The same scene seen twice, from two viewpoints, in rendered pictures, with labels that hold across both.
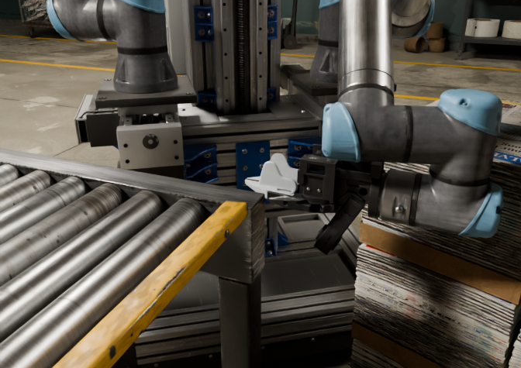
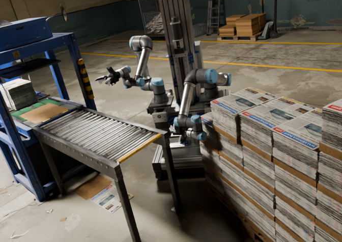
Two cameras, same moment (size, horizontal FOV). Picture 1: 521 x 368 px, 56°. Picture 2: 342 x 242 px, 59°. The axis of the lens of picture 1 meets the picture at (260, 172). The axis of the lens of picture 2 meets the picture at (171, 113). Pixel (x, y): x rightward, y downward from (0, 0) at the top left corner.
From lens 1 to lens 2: 1.80 m
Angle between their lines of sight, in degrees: 23
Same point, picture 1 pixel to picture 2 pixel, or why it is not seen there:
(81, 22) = (145, 87)
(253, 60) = not seen: hidden behind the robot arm
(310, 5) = (287, 11)
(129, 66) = (155, 98)
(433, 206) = (192, 135)
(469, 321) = (214, 158)
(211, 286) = (183, 152)
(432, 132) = (188, 123)
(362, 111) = (179, 118)
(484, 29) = not seen: outside the picture
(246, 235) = (164, 138)
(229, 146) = not seen: hidden behind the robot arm
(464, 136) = (193, 124)
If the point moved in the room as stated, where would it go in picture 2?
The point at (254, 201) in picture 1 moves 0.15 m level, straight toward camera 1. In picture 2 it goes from (165, 133) to (158, 143)
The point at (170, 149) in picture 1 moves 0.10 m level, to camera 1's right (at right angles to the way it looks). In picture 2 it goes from (164, 118) to (173, 118)
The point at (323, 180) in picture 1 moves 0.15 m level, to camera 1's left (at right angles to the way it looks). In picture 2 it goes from (178, 129) to (161, 129)
